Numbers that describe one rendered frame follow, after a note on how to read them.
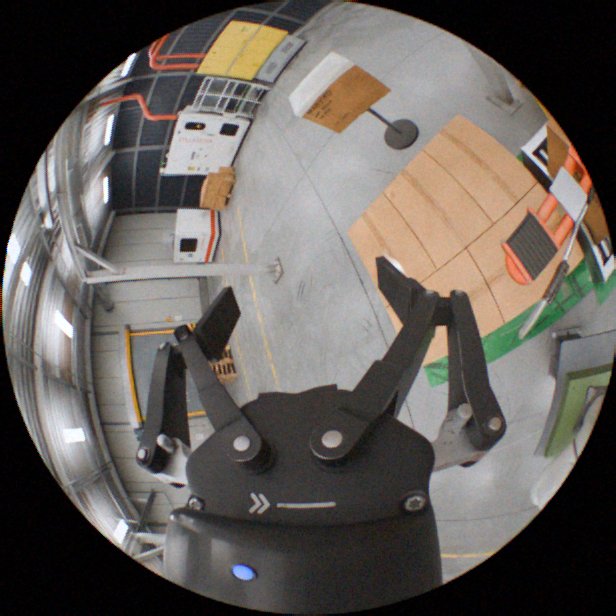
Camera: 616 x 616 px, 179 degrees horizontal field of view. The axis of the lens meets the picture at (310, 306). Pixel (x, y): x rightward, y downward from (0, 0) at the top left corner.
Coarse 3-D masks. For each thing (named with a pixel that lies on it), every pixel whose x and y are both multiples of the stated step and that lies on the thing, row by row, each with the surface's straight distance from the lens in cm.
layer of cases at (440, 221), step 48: (432, 144) 139; (480, 144) 131; (384, 192) 142; (432, 192) 125; (480, 192) 118; (528, 192) 120; (384, 240) 134; (432, 240) 119; (480, 240) 111; (576, 240) 118; (432, 288) 116; (480, 288) 109; (528, 288) 108; (480, 336) 111
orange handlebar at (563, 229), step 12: (576, 156) 45; (576, 168) 46; (588, 180) 44; (588, 192) 43; (552, 204) 38; (540, 216) 36; (564, 216) 38; (564, 228) 37; (564, 240) 37; (516, 276) 34
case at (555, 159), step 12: (552, 120) 97; (552, 132) 93; (552, 144) 100; (564, 144) 92; (552, 156) 107; (564, 156) 98; (552, 168) 115; (576, 180) 103; (600, 204) 97; (588, 216) 113; (600, 216) 103; (588, 228) 120; (600, 228) 109; (600, 240) 115
